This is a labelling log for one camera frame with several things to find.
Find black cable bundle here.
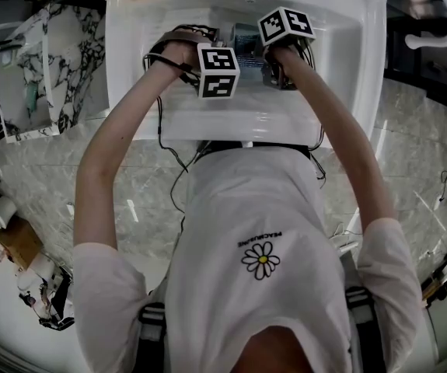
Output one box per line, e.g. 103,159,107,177
19,274,76,330

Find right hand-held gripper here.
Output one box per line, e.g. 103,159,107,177
257,5,317,92

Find person's white flower-print shirt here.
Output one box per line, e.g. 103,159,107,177
72,145,426,373

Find person's left hand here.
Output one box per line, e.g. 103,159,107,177
163,41,202,75

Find black sink stand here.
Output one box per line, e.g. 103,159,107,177
382,25,447,92

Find white ceramic sink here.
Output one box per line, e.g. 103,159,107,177
104,0,388,144

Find person's left forearm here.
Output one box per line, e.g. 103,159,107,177
74,62,187,193

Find small green object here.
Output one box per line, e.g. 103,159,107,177
24,83,38,114

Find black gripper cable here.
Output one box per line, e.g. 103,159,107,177
141,23,193,225
295,37,329,190

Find small brown cardboard box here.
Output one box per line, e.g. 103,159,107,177
0,218,44,270

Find black harness strap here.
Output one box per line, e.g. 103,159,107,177
137,301,168,373
344,285,386,373

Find black wrist strap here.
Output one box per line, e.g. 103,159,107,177
141,51,194,74

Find person's neck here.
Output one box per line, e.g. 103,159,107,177
236,324,313,373

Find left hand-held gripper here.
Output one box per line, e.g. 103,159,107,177
162,25,242,100

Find person's black trousers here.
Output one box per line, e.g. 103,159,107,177
194,140,312,162

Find white plastic bundle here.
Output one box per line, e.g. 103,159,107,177
15,254,59,293

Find marble pattern sink cabinet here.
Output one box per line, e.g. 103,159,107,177
0,0,110,144

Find person's right forearm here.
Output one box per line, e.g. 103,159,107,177
273,48,387,186

